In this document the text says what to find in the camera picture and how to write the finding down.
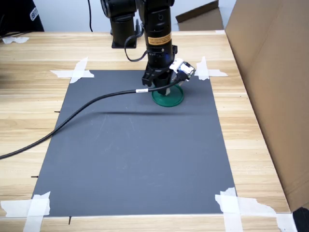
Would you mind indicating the round green lid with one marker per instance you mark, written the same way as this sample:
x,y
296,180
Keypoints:
x,y
173,100

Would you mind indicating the white masking tape piece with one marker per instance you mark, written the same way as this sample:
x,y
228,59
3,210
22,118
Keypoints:
x,y
36,210
231,207
77,72
202,71
14,39
220,32

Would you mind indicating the brown cardboard sheet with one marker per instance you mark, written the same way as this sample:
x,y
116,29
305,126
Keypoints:
x,y
200,19

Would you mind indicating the dark grey mat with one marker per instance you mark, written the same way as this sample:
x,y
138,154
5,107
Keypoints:
x,y
132,157

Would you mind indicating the brown cardboard partition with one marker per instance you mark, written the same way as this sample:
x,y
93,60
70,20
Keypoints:
x,y
277,96

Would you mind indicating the black rounded object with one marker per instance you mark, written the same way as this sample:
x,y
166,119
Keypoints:
x,y
301,221

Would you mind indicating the white camera box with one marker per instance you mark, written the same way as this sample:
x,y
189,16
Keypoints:
x,y
182,67

